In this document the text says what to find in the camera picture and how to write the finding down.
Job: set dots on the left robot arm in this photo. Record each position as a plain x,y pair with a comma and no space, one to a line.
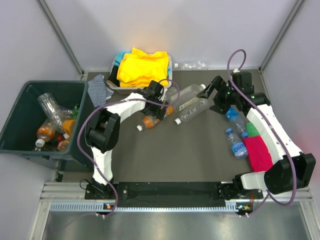
103,128

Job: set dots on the magenta cloth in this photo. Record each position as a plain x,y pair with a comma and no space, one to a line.
258,154

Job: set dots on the blue striped cloth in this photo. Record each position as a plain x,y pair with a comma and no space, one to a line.
98,91

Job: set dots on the small orange bottle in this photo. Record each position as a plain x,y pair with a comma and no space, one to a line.
68,126

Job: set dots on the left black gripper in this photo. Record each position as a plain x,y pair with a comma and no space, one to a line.
158,113

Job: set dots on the dark green plastic bin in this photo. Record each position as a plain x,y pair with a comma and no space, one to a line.
18,135

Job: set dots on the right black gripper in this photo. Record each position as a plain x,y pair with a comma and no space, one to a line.
219,106

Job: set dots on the grey cable duct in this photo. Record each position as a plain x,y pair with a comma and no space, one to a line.
60,206

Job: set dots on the blue cap bottle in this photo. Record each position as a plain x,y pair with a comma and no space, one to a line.
233,117

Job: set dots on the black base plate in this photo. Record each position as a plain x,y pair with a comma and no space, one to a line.
135,190

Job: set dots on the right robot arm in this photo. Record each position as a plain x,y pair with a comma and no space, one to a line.
276,161

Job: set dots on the teal cloth in basket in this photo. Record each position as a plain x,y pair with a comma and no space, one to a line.
119,57

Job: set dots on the white plastic basket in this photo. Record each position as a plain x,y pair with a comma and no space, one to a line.
152,86

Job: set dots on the green cloth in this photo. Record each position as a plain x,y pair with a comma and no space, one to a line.
251,130

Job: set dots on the red cap crushed bottle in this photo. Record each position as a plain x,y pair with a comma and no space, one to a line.
62,143

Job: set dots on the yellow cloth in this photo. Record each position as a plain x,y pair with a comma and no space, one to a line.
138,68

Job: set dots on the large clear bottle with label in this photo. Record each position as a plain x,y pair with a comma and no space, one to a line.
187,96

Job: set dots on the crushed green bottle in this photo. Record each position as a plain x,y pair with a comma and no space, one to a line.
75,111

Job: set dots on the orange bottle with white label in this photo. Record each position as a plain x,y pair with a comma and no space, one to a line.
45,133

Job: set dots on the orange bottle tall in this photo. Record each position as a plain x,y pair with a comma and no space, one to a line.
149,122

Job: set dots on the clear ribbed bottle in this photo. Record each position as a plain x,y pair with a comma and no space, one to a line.
192,111

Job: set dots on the blue label bottle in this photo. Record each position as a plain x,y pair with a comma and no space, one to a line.
238,148

